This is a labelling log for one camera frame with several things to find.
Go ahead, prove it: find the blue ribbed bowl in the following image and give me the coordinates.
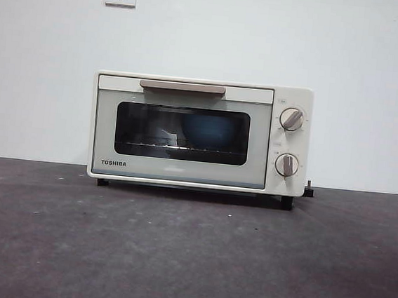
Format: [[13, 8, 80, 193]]
[[176, 112, 238, 149]]

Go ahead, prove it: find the oven door with beige handle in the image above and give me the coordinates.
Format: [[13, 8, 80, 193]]
[[90, 73, 275, 191]]

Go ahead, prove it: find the beige oven control knob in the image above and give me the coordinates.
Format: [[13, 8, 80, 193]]
[[279, 107, 307, 133], [274, 151, 300, 178]]

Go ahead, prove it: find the cream Toshiba toaster oven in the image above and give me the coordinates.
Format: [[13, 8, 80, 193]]
[[84, 67, 315, 212]]

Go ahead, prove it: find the black power plug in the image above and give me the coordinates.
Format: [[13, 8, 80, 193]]
[[304, 179, 317, 198]]

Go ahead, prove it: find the metal wire oven rack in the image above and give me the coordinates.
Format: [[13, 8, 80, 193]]
[[116, 140, 245, 158]]

